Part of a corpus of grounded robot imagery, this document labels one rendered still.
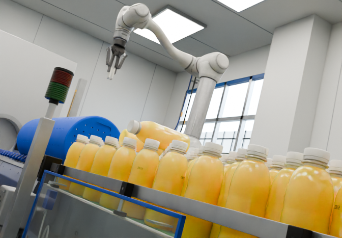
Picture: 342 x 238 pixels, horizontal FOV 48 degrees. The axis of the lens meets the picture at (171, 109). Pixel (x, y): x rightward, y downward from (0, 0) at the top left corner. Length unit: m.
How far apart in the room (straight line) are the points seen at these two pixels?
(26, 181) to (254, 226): 0.75
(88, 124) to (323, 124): 3.22
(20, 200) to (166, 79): 6.79
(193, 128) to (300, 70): 2.60
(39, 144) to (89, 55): 6.17
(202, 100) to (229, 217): 1.62
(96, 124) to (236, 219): 1.19
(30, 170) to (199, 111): 1.26
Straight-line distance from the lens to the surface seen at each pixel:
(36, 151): 1.21
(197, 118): 2.23
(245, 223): 0.66
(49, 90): 1.23
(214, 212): 0.72
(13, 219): 1.22
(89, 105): 7.20
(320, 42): 4.88
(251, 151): 0.72
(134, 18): 2.16
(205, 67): 2.32
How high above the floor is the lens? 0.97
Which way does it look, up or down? 12 degrees up
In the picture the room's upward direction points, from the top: 15 degrees clockwise
